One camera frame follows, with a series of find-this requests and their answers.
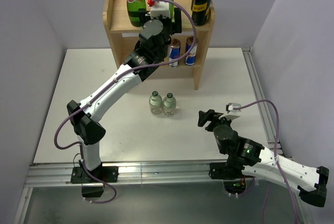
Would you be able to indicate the wooden two-tier shelf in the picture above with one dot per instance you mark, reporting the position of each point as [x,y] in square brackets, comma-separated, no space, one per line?
[117,24]

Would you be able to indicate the clear Chang bottle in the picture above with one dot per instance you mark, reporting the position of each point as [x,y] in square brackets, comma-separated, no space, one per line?
[155,103]
[169,105]

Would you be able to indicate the aluminium rail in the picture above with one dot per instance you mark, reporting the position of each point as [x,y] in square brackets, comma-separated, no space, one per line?
[259,95]
[59,174]

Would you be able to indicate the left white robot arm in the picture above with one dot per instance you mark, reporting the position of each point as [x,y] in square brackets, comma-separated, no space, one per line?
[86,115]

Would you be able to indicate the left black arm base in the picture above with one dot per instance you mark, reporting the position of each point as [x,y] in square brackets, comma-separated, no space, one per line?
[107,174]

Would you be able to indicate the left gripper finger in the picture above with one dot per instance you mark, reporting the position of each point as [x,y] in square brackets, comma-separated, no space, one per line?
[143,16]
[177,24]

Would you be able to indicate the Red Bull can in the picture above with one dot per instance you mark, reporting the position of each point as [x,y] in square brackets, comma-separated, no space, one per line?
[174,49]
[191,57]

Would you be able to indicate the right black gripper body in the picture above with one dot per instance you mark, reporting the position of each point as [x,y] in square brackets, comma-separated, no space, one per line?
[227,120]

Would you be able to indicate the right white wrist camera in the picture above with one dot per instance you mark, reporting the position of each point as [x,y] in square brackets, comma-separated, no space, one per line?
[232,111]

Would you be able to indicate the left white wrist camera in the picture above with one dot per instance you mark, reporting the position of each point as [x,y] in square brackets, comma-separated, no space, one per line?
[159,8]

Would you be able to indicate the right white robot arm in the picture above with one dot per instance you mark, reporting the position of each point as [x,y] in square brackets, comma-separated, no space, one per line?
[249,158]

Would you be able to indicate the front black yellow can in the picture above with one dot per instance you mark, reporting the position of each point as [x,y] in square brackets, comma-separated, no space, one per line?
[200,11]

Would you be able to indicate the front aluminium rail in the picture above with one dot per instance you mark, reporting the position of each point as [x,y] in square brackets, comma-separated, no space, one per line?
[59,174]

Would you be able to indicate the right aluminium rail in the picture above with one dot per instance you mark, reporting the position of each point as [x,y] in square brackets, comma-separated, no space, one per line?
[259,95]

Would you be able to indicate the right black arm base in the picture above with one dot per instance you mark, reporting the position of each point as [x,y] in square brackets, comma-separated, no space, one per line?
[235,184]

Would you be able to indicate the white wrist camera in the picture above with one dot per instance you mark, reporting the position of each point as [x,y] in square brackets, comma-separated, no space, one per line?
[159,8]
[232,111]

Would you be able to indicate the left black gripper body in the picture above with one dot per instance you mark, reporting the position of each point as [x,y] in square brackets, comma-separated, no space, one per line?
[168,28]

